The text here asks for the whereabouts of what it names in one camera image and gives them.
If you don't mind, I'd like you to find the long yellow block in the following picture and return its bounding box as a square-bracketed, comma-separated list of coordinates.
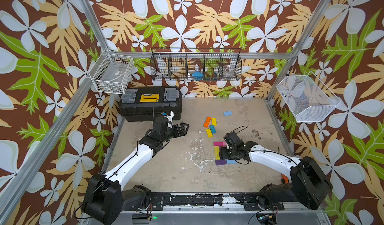
[214, 146, 221, 160]

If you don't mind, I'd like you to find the magenta block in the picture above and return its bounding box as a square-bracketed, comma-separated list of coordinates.
[214, 142, 225, 147]

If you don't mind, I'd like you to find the purple block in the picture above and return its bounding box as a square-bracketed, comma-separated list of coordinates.
[215, 160, 227, 166]

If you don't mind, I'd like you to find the teal block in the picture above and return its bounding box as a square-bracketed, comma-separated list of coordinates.
[210, 125, 216, 134]

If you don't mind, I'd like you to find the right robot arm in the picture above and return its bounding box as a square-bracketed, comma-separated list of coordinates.
[219, 132, 333, 210]

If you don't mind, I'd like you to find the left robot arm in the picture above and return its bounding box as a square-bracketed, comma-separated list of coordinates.
[80, 117, 190, 225]

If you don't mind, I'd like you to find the orange block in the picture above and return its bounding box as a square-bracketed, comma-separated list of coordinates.
[204, 117, 212, 128]

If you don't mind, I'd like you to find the blue object in basket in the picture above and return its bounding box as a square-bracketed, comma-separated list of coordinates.
[193, 72, 204, 81]

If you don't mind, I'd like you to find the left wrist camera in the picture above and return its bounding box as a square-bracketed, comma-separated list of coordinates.
[164, 111, 174, 128]

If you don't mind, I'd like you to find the black toolbox yellow handle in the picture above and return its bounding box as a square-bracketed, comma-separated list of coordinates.
[119, 87, 182, 122]

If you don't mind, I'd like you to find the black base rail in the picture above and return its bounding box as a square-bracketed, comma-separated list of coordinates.
[123, 191, 285, 211]

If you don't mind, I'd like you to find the orange handled tool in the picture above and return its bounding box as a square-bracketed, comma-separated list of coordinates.
[282, 175, 290, 184]

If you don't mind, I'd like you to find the black wire basket rear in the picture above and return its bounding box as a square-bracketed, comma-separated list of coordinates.
[149, 48, 243, 81]

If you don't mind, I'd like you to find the white wire basket left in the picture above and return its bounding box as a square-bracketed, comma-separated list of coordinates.
[90, 50, 135, 95]

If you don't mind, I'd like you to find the white wire basket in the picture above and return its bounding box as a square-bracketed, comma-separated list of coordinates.
[277, 72, 341, 123]
[90, 50, 135, 95]

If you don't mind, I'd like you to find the white wire basket right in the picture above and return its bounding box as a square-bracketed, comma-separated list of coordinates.
[277, 72, 341, 123]

